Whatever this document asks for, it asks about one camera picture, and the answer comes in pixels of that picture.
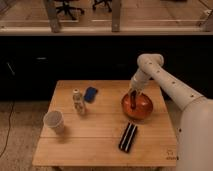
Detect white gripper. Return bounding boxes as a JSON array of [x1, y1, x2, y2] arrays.
[[129, 76, 146, 93]]

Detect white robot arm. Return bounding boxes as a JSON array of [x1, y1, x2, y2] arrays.
[[130, 53, 213, 171]]

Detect orange ceramic bowl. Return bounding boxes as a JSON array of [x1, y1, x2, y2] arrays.
[[121, 94, 153, 120]]

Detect blue cloth object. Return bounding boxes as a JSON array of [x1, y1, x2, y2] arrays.
[[84, 87, 98, 103]]

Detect clear plastic bottle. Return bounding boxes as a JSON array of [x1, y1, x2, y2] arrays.
[[73, 89, 86, 115]]

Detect wooden table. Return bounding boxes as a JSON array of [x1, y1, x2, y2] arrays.
[[33, 80, 176, 167]]

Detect black office chair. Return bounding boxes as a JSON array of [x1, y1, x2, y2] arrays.
[[92, 0, 113, 13], [55, 0, 85, 20]]

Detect white paper cup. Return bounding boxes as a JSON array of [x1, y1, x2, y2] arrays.
[[43, 111, 65, 134]]

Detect black floor cable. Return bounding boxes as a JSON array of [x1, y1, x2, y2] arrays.
[[0, 99, 16, 159]]

